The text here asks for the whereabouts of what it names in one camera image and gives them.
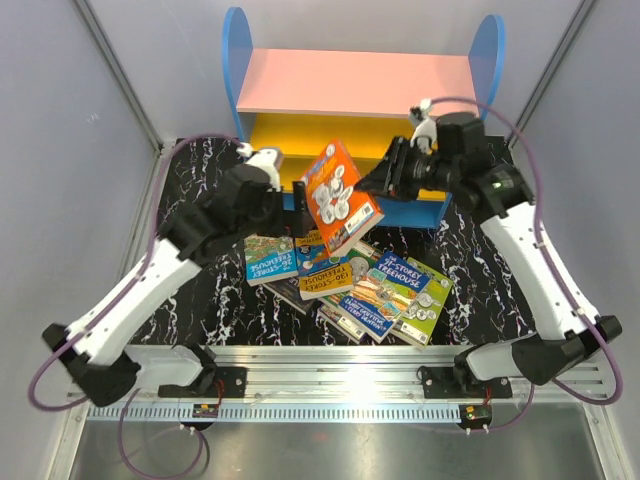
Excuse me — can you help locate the left small circuit board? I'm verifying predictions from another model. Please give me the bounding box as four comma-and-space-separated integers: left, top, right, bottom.
192, 403, 220, 419

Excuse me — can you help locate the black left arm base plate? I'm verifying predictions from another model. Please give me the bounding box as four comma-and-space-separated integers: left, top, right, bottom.
157, 367, 249, 400

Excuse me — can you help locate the aluminium mounting rail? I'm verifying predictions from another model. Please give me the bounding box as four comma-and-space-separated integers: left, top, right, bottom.
127, 345, 613, 404

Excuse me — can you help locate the light blue 26-storey book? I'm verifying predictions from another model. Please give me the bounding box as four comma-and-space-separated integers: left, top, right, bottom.
244, 235, 298, 286

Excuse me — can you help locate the blue 91-storey treehouse book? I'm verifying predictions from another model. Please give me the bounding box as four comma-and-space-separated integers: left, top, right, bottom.
337, 252, 429, 343

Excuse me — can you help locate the lime green treehouse book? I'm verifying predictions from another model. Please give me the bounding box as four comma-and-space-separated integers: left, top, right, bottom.
391, 257, 453, 348

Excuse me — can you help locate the small circuit board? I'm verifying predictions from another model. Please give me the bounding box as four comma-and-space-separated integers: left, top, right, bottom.
460, 404, 493, 425
192, 403, 220, 419

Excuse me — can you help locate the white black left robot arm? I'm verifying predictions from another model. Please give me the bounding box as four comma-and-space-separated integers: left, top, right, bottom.
42, 164, 312, 407

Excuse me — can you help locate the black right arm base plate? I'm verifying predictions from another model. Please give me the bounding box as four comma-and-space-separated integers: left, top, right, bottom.
416, 366, 513, 400

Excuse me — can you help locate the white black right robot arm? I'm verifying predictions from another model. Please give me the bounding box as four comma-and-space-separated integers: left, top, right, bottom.
355, 110, 623, 403

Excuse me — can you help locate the orange treehouse book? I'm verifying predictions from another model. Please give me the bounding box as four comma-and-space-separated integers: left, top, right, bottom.
301, 140, 384, 257

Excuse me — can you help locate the yellow 130-storey treehouse book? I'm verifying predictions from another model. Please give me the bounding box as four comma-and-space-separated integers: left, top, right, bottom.
295, 230, 354, 300

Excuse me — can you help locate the right small circuit board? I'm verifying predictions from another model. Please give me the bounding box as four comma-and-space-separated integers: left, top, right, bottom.
460, 404, 493, 425

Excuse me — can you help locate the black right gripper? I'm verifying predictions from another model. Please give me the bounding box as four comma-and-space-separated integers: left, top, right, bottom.
354, 136, 459, 203

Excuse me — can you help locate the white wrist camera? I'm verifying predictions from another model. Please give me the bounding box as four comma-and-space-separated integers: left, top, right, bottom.
409, 98, 437, 154
236, 142, 284, 191

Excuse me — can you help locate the dark tale of two cities book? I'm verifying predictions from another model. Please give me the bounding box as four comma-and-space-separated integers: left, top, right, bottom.
263, 277, 320, 315

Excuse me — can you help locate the purple treehouse book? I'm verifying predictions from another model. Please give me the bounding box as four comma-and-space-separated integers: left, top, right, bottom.
318, 304, 367, 344

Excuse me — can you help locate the blue pink yellow bookshelf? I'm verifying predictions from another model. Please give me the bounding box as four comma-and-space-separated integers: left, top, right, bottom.
222, 7, 506, 209

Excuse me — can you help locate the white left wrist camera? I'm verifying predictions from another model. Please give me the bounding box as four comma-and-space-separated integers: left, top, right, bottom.
236, 142, 284, 191

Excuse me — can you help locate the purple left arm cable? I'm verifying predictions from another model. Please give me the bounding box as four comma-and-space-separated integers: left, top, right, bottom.
27, 132, 241, 477

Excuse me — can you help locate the slotted grey cable duct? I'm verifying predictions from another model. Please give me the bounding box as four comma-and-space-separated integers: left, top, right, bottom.
88, 401, 461, 424

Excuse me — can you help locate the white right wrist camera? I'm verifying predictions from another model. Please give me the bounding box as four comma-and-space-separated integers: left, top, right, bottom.
409, 98, 437, 154

